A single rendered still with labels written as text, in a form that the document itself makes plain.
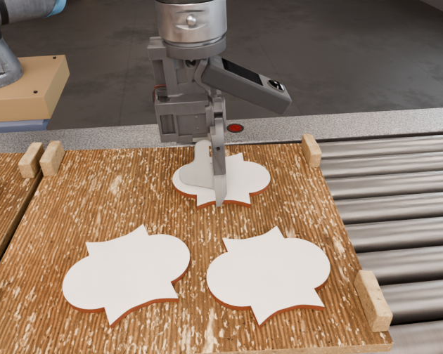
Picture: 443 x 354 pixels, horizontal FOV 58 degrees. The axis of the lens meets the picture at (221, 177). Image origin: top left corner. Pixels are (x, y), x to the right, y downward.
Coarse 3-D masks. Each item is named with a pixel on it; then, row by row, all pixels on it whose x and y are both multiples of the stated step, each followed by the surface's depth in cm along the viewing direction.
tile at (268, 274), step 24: (240, 240) 47; (264, 240) 47; (288, 240) 47; (216, 264) 44; (240, 264) 44; (264, 264) 44; (288, 264) 44; (312, 264) 44; (216, 288) 41; (240, 288) 41; (264, 288) 41; (288, 288) 41; (312, 288) 41; (264, 312) 39
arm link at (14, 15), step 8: (8, 0) 80; (16, 0) 81; (24, 0) 82; (32, 0) 82; (40, 0) 83; (48, 0) 85; (56, 0) 86; (64, 0) 87; (8, 8) 81; (16, 8) 82; (24, 8) 83; (32, 8) 84; (40, 8) 85; (48, 8) 86; (56, 8) 88; (8, 16) 82; (16, 16) 83; (24, 16) 84; (32, 16) 86; (40, 16) 88; (48, 16) 89
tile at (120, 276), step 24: (120, 240) 47; (144, 240) 47; (168, 240) 47; (96, 264) 44; (120, 264) 44; (144, 264) 44; (168, 264) 44; (72, 288) 41; (96, 288) 41; (120, 288) 41; (144, 288) 41; (168, 288) 41; (96, 312) 40; (120, 312) 39
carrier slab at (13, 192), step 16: (0, 160) 61; (16, 160) 61; (0, 176) 58; (16, 176) 58; (0, 192) 55; (16, 192) 55; (32, 192) 56; (0, 208) 52; (16, 208) 52; (0, 224) 50; (16, 224) 52; (0, 240) 48; (0, 256) 48
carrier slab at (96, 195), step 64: (64, 192) 55; (128, 192) 55; (320, 192) 55; (64, 256) 46; (192, 256) 46; (0, 320) 39; (64, 320) 39; (128, 320) 39; (192, 320) 39; (320, 320) 39
